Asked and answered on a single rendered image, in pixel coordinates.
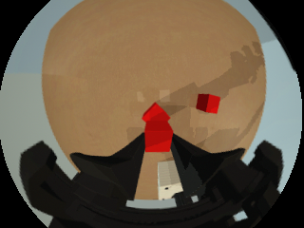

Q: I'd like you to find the red cube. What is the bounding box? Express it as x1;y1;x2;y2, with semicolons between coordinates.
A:
144;121;174;152
142;102;170;123
197;94;220;114

